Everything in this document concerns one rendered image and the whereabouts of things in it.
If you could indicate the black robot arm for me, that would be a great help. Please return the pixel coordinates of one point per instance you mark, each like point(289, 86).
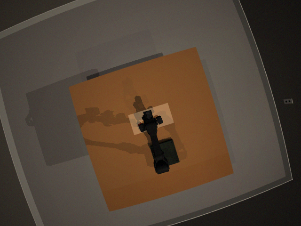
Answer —
point(150, 126)

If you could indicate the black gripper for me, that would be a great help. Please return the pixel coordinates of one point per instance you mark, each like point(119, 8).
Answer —
point(158, 120)

